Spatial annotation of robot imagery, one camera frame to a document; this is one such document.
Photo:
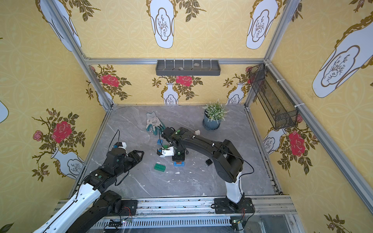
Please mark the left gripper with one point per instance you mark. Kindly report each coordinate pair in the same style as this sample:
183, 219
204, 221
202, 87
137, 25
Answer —
128, 159

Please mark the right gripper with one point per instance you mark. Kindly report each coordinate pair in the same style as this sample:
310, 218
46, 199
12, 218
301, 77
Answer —
178, 156

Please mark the light blue 2x4 brick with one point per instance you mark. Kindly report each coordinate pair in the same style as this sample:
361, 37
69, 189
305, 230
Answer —
179, 164

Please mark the green 2x4 brick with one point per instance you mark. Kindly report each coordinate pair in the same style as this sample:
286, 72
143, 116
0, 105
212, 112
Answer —
160, 167

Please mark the black 2x2 brick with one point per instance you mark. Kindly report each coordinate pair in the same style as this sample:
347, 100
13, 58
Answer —
209, 162

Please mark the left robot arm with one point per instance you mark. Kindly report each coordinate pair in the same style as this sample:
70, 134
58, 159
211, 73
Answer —
93, 201

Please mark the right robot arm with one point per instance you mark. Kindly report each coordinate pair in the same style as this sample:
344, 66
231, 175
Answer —
227, 160

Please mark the green white work glove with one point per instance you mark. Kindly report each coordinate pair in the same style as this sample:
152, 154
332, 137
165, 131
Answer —
154, 124

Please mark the potted plant grey pot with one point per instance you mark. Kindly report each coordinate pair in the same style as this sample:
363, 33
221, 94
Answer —
214, 114

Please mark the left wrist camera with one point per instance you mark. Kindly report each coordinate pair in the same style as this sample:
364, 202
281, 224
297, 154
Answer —
120, 145

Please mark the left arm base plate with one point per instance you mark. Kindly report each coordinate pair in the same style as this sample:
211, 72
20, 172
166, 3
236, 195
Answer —
122, 208

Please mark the grey wall shelf tray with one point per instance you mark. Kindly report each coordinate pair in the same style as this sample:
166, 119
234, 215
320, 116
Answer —
188, 67

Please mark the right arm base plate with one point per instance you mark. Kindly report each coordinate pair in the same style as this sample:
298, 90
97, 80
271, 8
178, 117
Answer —
226, 206

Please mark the black wire mesh basket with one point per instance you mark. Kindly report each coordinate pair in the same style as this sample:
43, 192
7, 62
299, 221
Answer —
277, 105

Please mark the aluminium front rail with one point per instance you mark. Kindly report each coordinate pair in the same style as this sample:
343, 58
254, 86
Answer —
197, 211

